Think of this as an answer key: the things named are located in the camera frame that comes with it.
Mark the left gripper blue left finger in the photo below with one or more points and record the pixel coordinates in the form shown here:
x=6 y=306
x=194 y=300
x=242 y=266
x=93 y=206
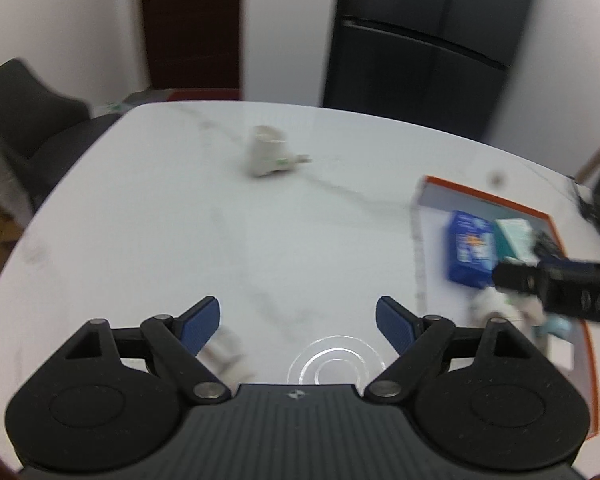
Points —
x=174 y=344

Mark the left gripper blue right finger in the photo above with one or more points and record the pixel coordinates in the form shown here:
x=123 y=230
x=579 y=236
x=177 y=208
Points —
x=420 y=344

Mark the white cube charger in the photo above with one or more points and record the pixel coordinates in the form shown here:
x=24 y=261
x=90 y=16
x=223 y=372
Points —
x=522 y=311

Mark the light blue small bottle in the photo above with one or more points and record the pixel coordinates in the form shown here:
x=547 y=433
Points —
x=555 y=325

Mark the white rectangular charger box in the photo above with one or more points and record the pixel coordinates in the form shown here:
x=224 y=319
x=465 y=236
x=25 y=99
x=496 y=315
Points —
x=224 y=355

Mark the orange white cardboard box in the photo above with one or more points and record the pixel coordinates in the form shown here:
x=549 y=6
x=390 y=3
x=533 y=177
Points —
x=431 y=209

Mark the black USB charger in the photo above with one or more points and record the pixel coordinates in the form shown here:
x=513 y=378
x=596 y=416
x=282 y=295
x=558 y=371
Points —
x=544 y=247

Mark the teal white carton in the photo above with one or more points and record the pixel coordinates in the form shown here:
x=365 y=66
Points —
x=515 y=240

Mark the blue tin case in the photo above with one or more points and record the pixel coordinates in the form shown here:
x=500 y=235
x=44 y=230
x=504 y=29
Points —
x=470 y=250

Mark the white round plug adapter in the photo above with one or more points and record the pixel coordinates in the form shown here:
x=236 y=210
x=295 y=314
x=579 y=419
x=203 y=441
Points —
x=269 y=153

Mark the white green plastic bag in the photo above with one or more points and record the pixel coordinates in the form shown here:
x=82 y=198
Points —
x=119 y=108

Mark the red door mat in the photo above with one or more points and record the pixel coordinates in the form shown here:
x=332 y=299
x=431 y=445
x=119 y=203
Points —
x=204 y=94

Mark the dark grey chair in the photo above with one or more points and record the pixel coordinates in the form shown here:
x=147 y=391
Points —
x=43 y=134

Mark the black refrigerator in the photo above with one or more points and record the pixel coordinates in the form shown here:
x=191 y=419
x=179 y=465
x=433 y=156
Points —
x=441 y=64

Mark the dark brown door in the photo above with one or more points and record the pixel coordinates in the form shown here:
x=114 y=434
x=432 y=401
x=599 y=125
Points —
x=192 y=43

